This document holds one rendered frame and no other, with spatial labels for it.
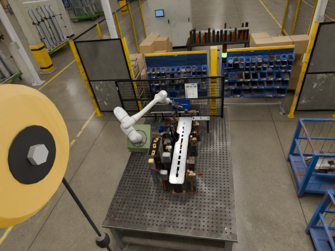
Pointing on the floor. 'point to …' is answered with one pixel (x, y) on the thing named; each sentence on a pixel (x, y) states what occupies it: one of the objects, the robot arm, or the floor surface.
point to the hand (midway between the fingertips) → (182, 106)
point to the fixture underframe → (123, 244)
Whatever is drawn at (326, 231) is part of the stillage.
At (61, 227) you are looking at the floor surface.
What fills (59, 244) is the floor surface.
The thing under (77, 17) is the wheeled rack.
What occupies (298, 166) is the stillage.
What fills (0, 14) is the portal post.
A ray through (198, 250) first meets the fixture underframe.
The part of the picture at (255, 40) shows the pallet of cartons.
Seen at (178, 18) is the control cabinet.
